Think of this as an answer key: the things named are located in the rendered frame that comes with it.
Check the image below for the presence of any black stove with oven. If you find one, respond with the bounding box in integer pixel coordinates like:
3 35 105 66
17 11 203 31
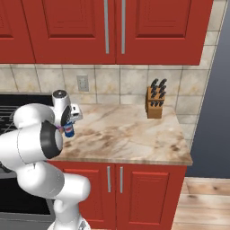
0 93 58 230

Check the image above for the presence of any silver base cupboard handle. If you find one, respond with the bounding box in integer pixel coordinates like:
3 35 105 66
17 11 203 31
119 166 124 194
106 165 112 194

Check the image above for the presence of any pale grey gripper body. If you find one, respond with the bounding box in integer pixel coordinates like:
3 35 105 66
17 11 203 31
69 103 84 123

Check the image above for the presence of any wooden knife block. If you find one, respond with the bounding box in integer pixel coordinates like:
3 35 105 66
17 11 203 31
145 85 166 119

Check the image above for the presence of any red wall cupboard door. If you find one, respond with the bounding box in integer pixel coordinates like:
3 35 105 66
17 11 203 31
0 0 36 65
115 0 215 66
21 0 117 66

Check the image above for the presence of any grey wall outlet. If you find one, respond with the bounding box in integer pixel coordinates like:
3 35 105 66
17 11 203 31
76 75 90 93

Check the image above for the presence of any silver wall cupboard handle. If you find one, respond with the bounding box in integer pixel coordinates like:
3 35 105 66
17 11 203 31
103 0 111 55
120 0 127 55

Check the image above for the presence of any blue soda can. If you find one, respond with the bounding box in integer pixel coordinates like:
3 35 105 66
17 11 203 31
63 120 75 138

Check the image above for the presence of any red base cupboard door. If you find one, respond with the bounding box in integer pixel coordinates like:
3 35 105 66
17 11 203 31
115 163 188 230
48 161 117 230

